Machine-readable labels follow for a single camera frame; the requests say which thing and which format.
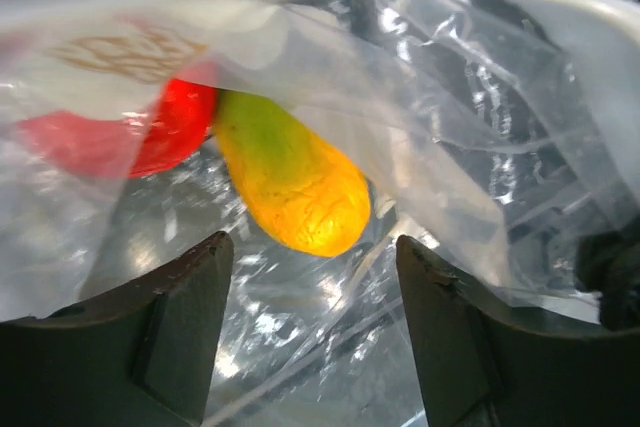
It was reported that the yellow green fake mango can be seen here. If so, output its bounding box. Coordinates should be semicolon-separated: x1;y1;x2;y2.
212;91;371;257

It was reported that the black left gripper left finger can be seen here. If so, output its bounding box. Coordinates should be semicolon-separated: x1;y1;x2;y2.
1;232;234;426

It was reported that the red fake apple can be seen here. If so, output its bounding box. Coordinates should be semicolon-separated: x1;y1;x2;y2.
19;78;218;178

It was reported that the clear polka dot zip bag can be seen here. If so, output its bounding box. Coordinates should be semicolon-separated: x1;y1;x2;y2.
1;0;639;426

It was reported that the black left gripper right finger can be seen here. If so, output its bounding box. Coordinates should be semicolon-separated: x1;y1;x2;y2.
396;235;639;426

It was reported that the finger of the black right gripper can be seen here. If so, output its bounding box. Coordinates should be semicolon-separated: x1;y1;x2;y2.
574;217;639;330

